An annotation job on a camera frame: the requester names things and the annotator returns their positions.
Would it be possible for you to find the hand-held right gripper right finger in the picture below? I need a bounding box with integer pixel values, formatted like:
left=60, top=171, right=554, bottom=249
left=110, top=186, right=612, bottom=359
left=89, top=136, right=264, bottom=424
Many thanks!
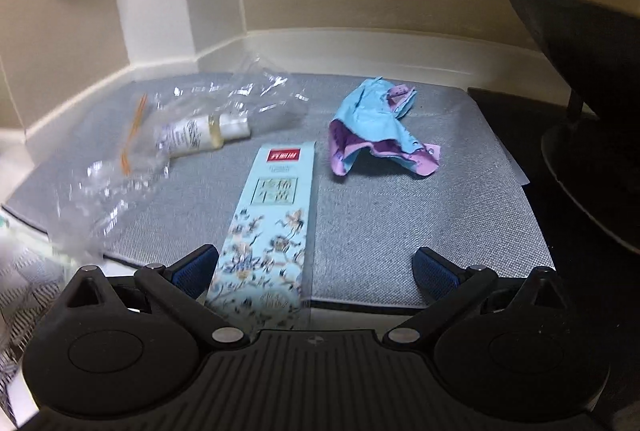
left=382, top=247, right=576, bottom=353

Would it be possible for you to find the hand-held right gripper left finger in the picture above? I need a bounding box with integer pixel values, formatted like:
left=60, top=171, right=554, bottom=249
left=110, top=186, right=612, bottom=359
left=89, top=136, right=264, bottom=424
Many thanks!
left=50, top=245, right=251, bottom=353

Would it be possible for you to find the light blue floral box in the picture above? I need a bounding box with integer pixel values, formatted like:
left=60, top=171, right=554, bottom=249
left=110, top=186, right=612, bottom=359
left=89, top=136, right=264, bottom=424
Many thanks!
left=205, top=141, right=317, bottom=335

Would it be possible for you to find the blue purple paper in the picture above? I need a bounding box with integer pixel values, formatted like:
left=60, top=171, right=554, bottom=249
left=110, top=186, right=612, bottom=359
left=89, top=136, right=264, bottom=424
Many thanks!
left=327, top=78, right=442, bottom=177

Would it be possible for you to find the clear plastic bag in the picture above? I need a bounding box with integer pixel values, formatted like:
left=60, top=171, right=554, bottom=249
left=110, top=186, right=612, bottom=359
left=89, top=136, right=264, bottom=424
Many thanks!
left=50, top=58, right=311, bottom=263

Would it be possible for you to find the grey mat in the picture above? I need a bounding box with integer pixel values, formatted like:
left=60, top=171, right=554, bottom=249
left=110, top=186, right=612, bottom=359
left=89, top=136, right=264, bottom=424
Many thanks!
left=2, top=71, right=557, bottom=310

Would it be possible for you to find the small clear bottle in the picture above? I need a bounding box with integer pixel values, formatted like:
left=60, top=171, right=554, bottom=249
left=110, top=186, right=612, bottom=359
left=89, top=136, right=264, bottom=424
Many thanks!
left=157, top=114, right=251, bottom=160

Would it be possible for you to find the black stove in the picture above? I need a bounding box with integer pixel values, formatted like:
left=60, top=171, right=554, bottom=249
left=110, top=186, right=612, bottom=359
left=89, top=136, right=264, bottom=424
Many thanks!
left=467, top=86, right=640, bottom=431

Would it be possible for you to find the white black patterned cloth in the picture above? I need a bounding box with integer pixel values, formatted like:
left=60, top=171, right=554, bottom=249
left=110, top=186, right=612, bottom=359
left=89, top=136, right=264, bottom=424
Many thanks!
left=0, top=231, right=136, bottom=412

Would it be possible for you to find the stove burner support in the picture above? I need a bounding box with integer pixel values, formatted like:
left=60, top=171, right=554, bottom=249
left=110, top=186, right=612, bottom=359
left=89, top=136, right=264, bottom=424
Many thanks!
left=540, top=114, right=640, bottom=258

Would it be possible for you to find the black wok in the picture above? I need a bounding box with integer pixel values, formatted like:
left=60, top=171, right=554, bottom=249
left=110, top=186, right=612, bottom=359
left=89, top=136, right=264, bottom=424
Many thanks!
left=502, top=0, right=640, bottom=122

